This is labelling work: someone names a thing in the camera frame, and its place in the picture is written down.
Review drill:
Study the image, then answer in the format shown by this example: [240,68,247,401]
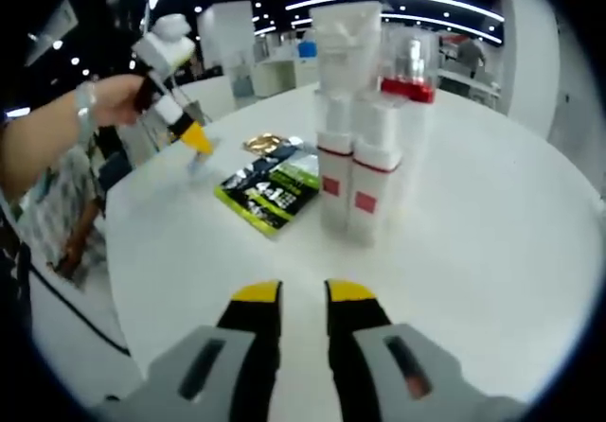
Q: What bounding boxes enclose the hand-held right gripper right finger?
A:
[324,278,484,422]

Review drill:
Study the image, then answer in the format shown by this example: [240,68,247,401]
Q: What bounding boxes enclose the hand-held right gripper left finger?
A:
[136,279,284,422]

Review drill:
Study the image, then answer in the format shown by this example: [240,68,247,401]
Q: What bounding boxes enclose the gold patterned skincare packet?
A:
[242,132,286,157]

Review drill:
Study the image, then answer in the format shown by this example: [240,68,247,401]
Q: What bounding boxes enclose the green and blue skincare packet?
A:
[214,149,322,239]

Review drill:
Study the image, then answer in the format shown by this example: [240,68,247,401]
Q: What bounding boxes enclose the white boxed skincare bottle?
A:
[315,89,356,234]
[349,95,404,248]

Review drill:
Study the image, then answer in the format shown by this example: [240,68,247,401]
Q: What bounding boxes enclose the clear red-based skincare bottle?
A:
[380,31,440,105]

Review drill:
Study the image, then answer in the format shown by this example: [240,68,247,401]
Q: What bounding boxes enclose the person's left hand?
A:
[92,74,149,128]

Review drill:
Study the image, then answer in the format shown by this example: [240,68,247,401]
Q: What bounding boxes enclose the person's printed clothing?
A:
[17,146,109,282]

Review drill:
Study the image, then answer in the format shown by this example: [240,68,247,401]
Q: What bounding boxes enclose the pale green bracelet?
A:
[74,80,99,135]

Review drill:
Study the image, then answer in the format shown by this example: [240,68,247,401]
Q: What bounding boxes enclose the thin black cable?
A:
[27,263,133,356]

